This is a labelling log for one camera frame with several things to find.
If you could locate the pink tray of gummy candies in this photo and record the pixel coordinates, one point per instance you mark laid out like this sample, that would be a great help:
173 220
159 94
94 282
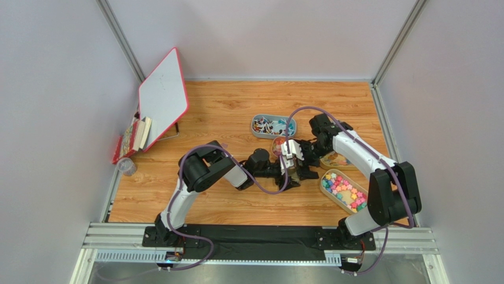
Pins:
277 145

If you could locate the yellow tray of popsicle candies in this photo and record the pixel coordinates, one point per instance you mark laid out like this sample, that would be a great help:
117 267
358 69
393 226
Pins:
337 161

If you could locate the beige tray of star candies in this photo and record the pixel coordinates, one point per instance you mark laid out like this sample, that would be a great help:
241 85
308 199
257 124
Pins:
342 190

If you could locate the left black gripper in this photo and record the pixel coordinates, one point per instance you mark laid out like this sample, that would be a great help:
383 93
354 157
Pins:
279 180

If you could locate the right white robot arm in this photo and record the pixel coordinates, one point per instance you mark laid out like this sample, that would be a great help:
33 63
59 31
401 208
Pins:
393 192

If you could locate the white board with red edge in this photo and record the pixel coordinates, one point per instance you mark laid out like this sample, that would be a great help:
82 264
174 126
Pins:
163 97

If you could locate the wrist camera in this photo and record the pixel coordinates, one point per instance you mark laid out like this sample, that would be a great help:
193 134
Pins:
286 164
291 149

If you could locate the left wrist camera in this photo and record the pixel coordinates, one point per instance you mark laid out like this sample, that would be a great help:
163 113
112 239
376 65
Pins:
286 164

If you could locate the small clear plastic cup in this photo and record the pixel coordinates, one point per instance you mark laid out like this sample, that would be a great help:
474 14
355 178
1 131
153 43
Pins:
126 166

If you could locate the stack of books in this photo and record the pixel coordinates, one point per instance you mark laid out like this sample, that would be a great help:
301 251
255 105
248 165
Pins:
133 139

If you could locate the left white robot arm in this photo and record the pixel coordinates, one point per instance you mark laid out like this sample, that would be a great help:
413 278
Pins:
201 168

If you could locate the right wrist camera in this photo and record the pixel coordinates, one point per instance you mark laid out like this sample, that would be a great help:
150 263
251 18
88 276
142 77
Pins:
291 149

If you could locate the aluminium frame rail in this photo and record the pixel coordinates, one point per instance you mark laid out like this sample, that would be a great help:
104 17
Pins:
121 242

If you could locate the clear plastic jar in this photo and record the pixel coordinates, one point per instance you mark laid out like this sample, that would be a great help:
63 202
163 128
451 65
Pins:
292 170

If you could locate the blue tray of lollipops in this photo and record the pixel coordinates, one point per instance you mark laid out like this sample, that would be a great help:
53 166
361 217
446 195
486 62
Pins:
272 126

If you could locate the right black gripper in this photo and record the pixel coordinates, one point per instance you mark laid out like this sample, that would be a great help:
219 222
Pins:
306 156

